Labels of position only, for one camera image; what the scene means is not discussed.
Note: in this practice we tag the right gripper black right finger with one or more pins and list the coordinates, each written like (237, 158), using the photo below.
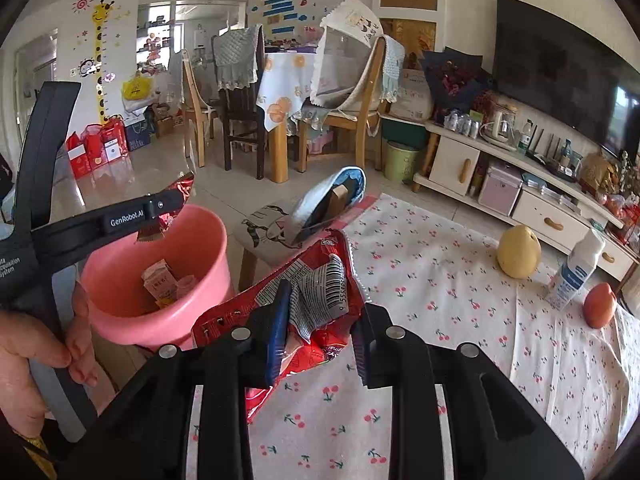
(494, 432)

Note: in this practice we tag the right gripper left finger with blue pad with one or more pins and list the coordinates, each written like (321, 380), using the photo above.
(184, 413)

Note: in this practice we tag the small red snack packet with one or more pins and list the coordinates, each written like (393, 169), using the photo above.
(175, 196)

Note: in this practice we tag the red chocolate snack wrapper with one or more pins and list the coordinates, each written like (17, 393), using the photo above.
(326, 299)

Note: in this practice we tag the blue white milk carton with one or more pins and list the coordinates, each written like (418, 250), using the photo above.
(161, 283)

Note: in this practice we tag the person's left hand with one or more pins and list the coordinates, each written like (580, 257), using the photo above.
(23, 339)

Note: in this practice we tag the pink plastic bucket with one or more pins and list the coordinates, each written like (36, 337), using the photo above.
(124, 312)

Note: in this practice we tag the red gift boxes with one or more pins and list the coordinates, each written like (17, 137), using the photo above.
(97, 146)

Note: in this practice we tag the red apple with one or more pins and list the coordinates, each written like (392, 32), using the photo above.
(599, 306)

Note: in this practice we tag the cherry print tablecloth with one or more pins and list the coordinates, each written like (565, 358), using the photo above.
(441, 280)

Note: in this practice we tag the yellow pear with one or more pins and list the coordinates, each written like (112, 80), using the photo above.
(518, 252)

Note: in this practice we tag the white plastic milk bottle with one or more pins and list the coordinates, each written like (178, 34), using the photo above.
(575, 271)

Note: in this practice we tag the yellow bag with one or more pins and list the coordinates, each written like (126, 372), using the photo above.
(138, 87)

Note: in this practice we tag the light wooden chair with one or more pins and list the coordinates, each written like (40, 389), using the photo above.
(195, 109)

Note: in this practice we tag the cat print stool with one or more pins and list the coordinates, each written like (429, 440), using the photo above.
(261, 235)

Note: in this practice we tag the pink storage box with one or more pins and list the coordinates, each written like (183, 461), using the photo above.
(501, 187)

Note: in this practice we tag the white TV cabinet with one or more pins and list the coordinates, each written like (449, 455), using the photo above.
(560, 214)

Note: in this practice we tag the green waste bin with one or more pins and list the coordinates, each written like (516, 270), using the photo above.
(400, 161)

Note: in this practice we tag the dark wooden chair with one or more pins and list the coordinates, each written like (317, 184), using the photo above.
(239, 59)

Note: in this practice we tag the dining table orange print cloth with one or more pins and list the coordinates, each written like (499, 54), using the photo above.
(283, 89)

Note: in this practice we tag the electric kettle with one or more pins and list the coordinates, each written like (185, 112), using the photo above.
(500, 130)

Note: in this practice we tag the dark flower bouquet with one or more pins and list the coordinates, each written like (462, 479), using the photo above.
(457, 81)

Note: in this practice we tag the wooden chair with cover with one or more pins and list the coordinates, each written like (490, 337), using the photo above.
(357, 70)

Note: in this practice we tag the black flat television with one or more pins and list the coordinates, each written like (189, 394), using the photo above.
(556, 67)

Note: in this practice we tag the giraffe height wall sticker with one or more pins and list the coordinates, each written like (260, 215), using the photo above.
(99, 68)

